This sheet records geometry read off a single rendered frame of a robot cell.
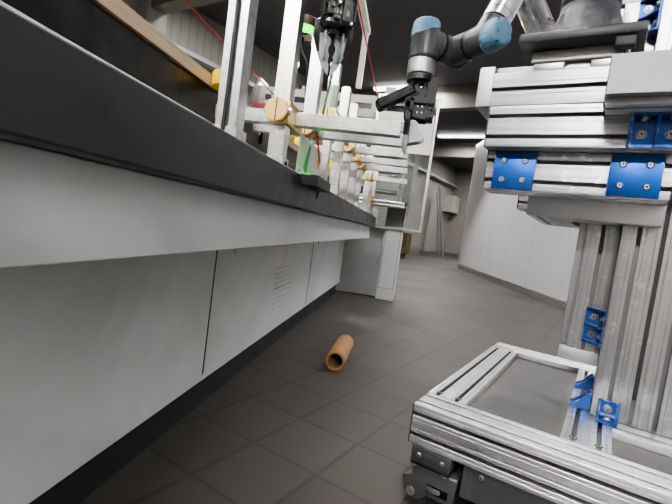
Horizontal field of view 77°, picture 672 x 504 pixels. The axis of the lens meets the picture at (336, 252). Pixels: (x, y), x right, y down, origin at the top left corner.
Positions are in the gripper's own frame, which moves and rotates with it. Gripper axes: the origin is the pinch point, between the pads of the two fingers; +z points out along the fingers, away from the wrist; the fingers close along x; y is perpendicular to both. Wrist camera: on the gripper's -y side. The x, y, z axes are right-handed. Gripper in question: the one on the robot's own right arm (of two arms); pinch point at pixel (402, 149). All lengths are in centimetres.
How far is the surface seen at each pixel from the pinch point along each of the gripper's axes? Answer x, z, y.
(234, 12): -57, -8, -27
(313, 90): -5.6, -12.7, -26.0
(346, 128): -26.5, 1.4, -12.2
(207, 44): 483, -219, -319
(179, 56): -40, -7, -46
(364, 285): 262, 74, -26
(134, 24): -55, -6, -46
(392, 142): -1.5, -1.5, -3.0
